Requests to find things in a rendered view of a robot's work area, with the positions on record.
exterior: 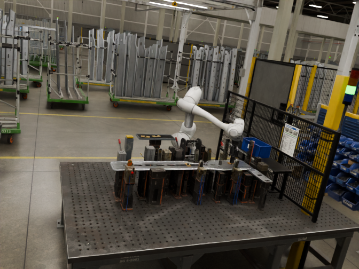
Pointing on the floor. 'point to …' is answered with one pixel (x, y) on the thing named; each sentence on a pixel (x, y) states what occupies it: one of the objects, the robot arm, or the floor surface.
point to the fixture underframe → (194, 255)
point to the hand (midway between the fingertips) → (232, 159)
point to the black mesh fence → (292, 159)
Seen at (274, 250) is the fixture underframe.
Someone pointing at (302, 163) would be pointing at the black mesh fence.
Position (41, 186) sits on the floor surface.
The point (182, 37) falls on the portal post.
